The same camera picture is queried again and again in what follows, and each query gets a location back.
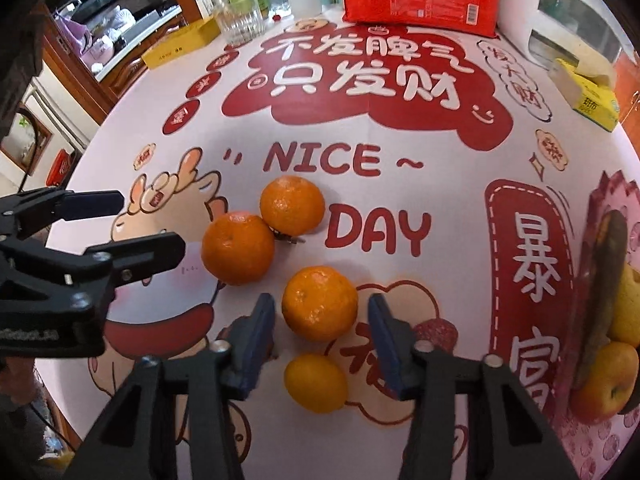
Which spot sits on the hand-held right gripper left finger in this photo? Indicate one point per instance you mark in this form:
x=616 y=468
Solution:
x=255 y=345

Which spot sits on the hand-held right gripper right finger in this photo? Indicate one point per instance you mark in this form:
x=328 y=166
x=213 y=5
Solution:
x=390 y=347

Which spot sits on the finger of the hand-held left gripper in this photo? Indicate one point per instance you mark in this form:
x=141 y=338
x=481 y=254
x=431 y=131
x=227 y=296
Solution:
x=85 y=205
x=150 y=255

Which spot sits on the orange mandarin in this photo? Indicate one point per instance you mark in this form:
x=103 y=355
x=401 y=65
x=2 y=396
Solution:
x=320 y=302
x=292 y=205
x=237 y=247

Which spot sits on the pink plastic fruit bowl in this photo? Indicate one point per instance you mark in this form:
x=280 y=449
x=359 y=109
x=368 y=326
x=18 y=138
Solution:
x=565 y=440

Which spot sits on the red apple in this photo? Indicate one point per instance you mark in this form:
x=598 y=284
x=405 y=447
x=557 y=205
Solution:
x=605 y=385

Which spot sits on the brown overripe banana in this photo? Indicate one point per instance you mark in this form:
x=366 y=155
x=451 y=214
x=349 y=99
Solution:
x=605 y=300

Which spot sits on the yellow pear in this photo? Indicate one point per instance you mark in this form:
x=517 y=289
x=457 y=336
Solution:
x=628 y=307

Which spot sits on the red lychee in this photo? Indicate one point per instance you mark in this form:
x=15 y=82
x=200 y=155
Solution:
x=436 y=332

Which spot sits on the small yellow-orange mandarin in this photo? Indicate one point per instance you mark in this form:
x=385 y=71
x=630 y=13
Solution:
x=315 y=380

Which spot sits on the printed red and white tablecloth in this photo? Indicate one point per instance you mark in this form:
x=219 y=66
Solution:
x=210 y=125

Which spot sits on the brown kitchen counter cabinet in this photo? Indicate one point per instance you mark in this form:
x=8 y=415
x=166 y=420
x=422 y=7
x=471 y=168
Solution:
x=135 y=60

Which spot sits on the pink plastic bag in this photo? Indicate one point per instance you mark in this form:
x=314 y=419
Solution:
x=85 y=35

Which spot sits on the flat yellow box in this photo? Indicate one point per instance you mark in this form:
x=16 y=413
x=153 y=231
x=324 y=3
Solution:
x=182 y=42

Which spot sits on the clear glass tumbler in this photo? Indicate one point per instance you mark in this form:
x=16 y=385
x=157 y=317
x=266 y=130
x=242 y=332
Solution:
x=240 y=17

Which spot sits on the yellow tissue pack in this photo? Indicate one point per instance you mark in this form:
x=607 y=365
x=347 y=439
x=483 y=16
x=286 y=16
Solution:
x=587 y=97

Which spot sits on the orange wooden cabinet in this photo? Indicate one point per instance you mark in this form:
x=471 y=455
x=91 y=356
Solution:
x=630 y=85

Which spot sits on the white countertop appliance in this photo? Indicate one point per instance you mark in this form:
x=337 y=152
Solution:
x=560 y=10

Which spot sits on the wooden picture frame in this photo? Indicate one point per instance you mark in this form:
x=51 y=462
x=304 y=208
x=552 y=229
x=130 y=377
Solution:
x=25 y=137

